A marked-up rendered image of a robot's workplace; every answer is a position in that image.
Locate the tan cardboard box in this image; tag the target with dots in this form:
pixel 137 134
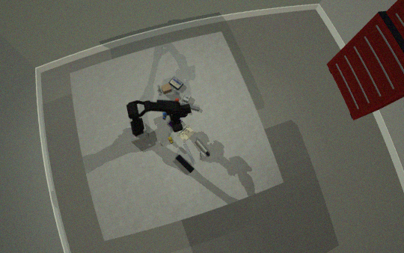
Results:
pixel 166 88

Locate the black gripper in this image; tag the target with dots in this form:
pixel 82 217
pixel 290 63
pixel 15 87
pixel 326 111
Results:
pixel 176 125

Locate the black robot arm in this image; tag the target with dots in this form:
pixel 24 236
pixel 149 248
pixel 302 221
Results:
pixel 173 108

